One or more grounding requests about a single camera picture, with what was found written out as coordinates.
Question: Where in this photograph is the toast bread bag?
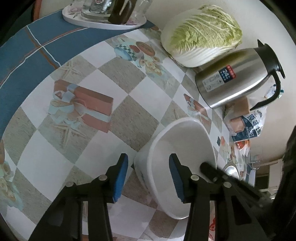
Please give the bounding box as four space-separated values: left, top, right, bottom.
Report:
223 84 276 142

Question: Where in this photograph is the stainless steel thermos jug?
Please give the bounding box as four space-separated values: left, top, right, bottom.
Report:
195 40 285 110

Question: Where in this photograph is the plain white bowl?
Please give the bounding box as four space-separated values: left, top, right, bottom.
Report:
134 118 217 219

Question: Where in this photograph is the orange snack packet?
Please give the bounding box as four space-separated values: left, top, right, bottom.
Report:
235 139 250 156

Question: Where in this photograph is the patterned checkered tablecloth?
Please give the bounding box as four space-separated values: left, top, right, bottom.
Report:
1 27 247 240

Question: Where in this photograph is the dark glass on tray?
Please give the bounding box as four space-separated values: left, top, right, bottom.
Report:
108 0 137 25

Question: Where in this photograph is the upturned drinking glass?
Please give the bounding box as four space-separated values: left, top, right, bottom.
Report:
131 0 152 18

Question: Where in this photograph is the blue tablecloth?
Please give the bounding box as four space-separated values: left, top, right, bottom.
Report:
0 19 156 137

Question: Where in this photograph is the napa cabbage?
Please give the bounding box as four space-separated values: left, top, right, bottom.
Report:
161 5 242 68

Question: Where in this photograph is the glass pitcher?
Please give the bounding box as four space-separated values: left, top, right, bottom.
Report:
249 147 263 170

